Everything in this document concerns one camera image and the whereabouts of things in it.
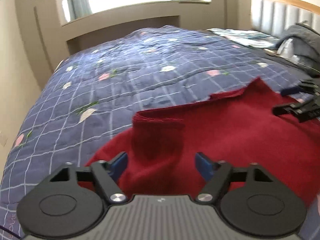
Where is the padded headboard with wood frame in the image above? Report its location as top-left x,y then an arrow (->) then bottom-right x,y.
250,0 -> 319,37

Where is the blue plaid floral quilt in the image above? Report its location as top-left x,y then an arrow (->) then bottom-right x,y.
1,25 -> 308,239

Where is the grey clothes pile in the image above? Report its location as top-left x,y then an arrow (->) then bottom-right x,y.
268,23 -> 319,77

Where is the red sweater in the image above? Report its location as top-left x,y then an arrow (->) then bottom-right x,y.
91,79 -> 319,205

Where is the light patterned pillow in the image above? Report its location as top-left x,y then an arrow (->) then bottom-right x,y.
207,28 -> 279,49

